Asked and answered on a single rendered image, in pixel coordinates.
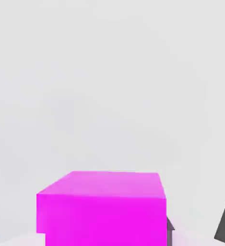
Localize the small magenta cube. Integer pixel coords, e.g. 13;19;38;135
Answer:
36;170;168;246

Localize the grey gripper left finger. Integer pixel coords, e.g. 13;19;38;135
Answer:
0;233;46;246

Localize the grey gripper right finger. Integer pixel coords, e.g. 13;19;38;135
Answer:
166;216;218;246

